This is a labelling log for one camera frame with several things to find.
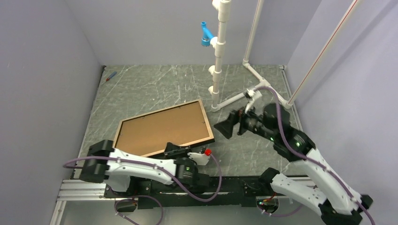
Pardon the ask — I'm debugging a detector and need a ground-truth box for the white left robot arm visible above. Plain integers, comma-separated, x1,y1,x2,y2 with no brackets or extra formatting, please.
79,140,212,197

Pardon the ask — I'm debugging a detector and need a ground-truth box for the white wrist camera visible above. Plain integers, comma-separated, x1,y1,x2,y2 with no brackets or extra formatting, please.
187,149,212,166
244,88,262,114

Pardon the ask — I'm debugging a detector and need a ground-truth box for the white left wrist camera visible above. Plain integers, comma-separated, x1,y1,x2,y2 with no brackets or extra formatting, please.
187,149,212,166

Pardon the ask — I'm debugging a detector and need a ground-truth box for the blue red screwdriver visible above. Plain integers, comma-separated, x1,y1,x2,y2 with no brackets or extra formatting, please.
105,71,117,82

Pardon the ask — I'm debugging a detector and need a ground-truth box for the aluminium table edge rail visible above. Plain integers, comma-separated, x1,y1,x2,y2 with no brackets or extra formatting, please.
50,180,106,225

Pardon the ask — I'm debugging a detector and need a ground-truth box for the blue pipe fitting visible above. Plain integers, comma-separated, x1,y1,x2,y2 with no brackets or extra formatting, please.
201,21,214,47

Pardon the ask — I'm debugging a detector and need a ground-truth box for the light wooden picture frame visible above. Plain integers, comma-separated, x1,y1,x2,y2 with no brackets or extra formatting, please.
112,98,216,158

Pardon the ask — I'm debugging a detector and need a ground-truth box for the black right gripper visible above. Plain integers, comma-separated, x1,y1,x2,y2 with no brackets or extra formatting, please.
214,99,277,142

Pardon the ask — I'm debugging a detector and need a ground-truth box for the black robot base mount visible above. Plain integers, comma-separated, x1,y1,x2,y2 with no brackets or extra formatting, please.
88,176,284,214

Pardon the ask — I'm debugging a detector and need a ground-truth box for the white pvc pipe stand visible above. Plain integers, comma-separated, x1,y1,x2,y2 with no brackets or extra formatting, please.
207,0,361,113

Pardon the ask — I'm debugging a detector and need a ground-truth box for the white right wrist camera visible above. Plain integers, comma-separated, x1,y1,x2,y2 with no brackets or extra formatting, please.
244,88,262,114

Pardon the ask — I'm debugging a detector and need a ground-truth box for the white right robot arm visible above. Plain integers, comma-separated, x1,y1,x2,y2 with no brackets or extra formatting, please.
214,103,373,225

